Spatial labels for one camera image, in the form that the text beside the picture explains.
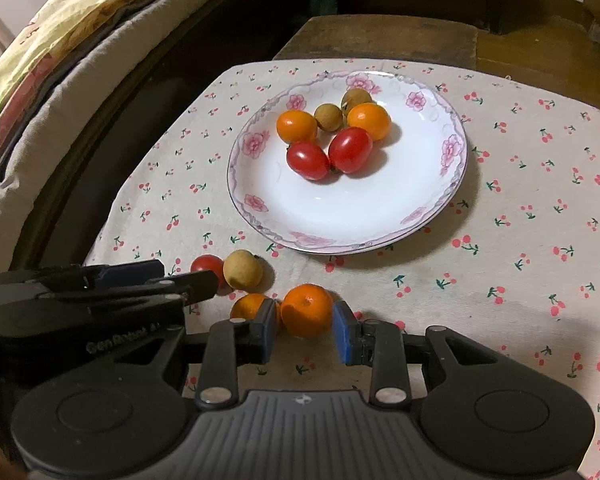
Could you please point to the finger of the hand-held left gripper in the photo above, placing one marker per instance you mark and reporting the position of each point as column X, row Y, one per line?
column 195, row 286
column 130, row 271

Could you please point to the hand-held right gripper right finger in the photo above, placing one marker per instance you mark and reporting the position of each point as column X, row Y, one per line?
column 342, row 335

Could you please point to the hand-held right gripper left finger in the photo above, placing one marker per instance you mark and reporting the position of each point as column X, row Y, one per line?
column 269, row 332

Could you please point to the red cherry tomato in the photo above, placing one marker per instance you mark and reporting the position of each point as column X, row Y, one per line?
column 307, row 160
column 207, row 264
column 350, row 150

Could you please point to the small orange kumquat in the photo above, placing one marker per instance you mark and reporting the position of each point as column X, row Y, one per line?
column 307, row 310
column 370, row 121
column 247, row 306
column 296, row 126

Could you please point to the brown longan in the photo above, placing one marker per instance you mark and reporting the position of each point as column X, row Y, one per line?
column 242, row 270
column 328, row 116
column 356, row 98

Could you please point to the white floral plate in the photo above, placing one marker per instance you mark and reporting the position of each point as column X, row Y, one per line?
column 360, row 200

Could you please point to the beige mattress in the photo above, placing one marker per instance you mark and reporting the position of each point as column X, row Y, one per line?
column 55, row 125

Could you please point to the cherry print tablecloth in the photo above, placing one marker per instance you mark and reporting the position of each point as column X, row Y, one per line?
column 505, row 285

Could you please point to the colourful floral blanket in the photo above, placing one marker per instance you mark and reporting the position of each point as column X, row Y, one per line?
column 80, row 15

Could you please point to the dark bed frame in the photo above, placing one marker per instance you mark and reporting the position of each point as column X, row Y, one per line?
column 145, row 110

